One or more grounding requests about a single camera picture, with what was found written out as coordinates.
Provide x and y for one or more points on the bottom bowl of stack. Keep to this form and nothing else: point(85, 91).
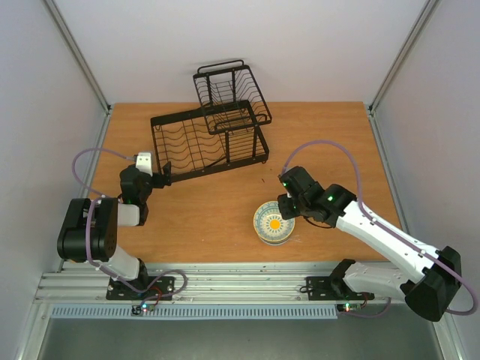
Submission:
point(274, 240)

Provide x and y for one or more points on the right controller board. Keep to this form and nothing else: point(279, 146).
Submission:
point(349, 307)

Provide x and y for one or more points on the controller board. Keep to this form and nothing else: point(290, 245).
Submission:
point(142, 309)
point(349, 307)

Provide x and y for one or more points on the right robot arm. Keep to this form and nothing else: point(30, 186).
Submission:
point(422, 276)

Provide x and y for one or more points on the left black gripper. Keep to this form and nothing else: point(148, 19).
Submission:
point(162, 182)

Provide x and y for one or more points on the grey slotted cable duct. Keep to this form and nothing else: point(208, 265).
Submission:
point(196, 312)

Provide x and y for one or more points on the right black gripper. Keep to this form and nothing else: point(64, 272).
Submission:
point(286, 205)

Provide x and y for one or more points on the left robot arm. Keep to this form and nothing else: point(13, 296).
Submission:
point(90, 227)

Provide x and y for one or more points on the black wire dish rack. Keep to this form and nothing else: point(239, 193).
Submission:
point(223, 133)

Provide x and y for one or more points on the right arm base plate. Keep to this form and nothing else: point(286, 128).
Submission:
point(319, 288)

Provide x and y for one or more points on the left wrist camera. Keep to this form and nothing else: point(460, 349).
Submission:
point(144, 162)

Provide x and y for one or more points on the left controller board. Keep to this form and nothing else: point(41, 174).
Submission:
point(142, 309)

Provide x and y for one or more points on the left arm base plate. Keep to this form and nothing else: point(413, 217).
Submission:
point(118, 291)

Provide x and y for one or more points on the yellow sun pattern bowl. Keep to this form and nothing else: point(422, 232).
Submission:
point(267, 221)

